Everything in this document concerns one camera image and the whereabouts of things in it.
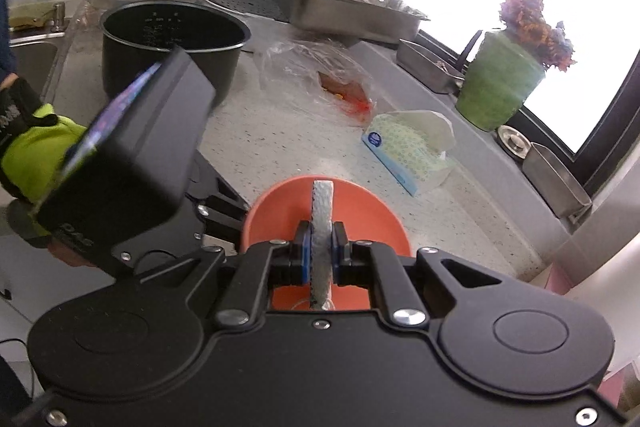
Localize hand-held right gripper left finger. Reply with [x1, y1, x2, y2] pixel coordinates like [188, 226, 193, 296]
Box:
[117, 221, 312, 329]

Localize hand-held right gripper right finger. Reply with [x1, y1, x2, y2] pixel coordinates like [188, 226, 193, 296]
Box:
[330, 221, 505, 329]

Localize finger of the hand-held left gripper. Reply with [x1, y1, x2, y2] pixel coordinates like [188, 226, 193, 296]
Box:
[197, 201, 250, 254]

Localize orange footed bowl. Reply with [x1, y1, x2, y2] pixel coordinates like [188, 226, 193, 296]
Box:
[240, 175, 412, 313]

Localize blue yellow printed sponge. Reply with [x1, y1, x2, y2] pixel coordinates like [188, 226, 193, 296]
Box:
[309, 179, 335, 312]

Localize person's left hand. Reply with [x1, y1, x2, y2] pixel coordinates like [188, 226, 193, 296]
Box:
[0, 76, 89, 208]

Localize black rice cooker pot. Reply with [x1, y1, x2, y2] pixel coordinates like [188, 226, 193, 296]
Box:
[100, 0, 252, 108]

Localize soft tissue pack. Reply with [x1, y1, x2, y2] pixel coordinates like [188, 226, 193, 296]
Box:
[361, 109, 456, 198]

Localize steel sink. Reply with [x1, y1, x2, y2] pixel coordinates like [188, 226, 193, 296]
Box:
[10, 39, 61, 102]

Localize clear plastic bag with food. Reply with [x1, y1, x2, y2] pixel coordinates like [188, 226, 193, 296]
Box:
[254, 38, 376, 128]

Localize green scrub cloth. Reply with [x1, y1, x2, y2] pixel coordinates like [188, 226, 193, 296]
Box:
[10, 4, 56, 30]

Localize small steel tray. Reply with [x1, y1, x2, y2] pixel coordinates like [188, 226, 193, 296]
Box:
[396, 39, 466, 95]

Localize pink flat box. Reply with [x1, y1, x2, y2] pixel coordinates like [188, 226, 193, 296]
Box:
[547, 267, 576, 295]

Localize deep steel tray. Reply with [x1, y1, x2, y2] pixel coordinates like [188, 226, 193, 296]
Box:
[522, 142, 593, 224]

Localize green ribbed vase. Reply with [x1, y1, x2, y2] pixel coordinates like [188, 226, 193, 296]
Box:
[455, 29, 547, 132]

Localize large steel tray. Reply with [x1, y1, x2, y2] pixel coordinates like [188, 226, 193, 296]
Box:
[271, 0, 431, 45]

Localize dried flower bunch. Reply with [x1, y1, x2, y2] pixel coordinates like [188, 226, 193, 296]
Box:
[500, 0, 577, 72]

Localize black floor cable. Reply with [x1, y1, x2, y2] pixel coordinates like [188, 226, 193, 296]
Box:
[0, 336, 37, 400]

